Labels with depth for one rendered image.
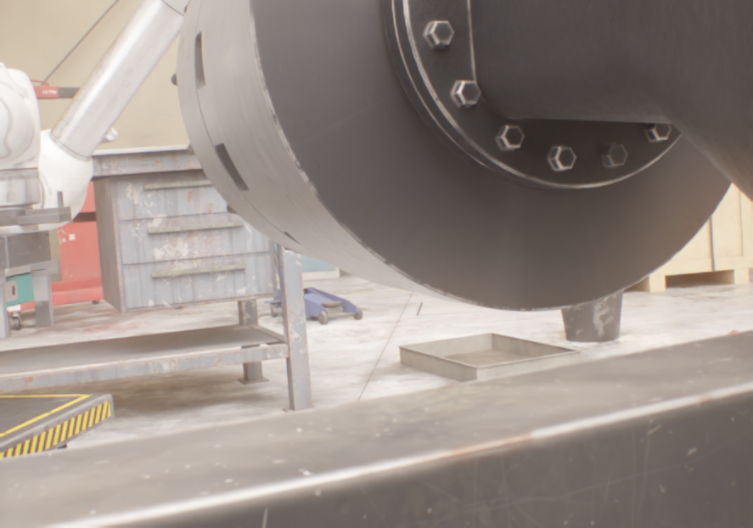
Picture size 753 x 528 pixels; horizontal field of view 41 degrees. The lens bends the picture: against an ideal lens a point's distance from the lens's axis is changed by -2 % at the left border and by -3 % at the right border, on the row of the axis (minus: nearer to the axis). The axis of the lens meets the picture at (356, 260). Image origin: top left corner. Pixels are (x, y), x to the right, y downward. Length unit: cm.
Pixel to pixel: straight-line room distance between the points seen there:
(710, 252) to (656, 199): 494
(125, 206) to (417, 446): 292
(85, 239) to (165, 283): 541
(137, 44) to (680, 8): 164
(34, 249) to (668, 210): 97
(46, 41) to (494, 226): 869
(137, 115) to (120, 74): 704
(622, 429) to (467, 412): 5
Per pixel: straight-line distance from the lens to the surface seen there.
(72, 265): 864
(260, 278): 325
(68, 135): 216
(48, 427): 189
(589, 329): 423
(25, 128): 143
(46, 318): 168
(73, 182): 218
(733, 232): 604
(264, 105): 89
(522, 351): 400
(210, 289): 321
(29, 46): 959
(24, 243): 160
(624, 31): 66
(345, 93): 90
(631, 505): 30
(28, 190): 159
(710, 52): 52
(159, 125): 909
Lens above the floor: 70
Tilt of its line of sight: 4 degrees down
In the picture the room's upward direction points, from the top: 4 degrees counter-clockwise
